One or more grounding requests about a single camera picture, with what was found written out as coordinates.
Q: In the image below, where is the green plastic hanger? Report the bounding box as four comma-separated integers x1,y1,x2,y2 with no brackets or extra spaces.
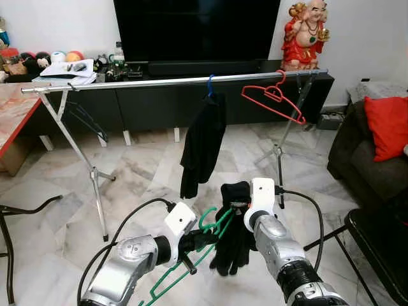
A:
140,205,237,306

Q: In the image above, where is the navy blue garment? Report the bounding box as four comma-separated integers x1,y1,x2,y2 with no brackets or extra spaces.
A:
210,181,256,277

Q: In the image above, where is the red plastic hanger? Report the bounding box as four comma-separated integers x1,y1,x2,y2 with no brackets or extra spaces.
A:
240,69,307,126

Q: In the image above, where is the blue plastic hanger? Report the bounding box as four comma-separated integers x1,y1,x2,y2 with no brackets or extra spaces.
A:
205,74,218,103

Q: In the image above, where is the thin black hanger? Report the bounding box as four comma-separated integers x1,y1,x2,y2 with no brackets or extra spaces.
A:
66,98,106,142

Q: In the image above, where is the black t-shirt with logo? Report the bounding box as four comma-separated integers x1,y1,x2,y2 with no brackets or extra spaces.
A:
180,92,228,200

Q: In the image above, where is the dark brown sofa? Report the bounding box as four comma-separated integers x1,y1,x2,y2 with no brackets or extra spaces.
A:
326,98,408,209

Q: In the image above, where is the black TV console cabinet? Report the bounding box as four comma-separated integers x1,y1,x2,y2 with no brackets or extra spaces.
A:
19,60,335,136

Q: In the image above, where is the black metal chair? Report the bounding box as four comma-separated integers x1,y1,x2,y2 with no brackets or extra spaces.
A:
304,207,408,306

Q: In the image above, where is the red cushion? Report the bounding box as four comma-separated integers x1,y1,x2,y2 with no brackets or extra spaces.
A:
363,95,408,163

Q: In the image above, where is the marble top side table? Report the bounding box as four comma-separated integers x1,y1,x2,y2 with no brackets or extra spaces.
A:
347,79,400,103

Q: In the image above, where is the red laughing Buddha statue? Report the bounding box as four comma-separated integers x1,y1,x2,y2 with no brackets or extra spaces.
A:
280,0,332,73

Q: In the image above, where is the black flat screen television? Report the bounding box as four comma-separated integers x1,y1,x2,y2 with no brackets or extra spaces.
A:
113,0,282,64

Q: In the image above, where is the brown cardboard box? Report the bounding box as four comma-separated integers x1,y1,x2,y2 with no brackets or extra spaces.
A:
0,135,28,178

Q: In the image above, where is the small clear bottle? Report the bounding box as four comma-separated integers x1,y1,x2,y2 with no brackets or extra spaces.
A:
113,41,125,64

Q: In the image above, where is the stack of white papers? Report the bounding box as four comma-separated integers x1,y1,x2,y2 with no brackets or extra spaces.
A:
39,59,97,84

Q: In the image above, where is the marble pattern folding table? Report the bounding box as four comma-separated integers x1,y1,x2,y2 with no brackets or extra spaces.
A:
0,82,65,305

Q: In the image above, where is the orange yellow plush ball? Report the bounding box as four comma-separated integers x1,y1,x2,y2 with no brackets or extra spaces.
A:
66,50,85,64

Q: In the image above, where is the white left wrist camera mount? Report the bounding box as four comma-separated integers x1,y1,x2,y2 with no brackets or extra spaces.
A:
164,201,198,240

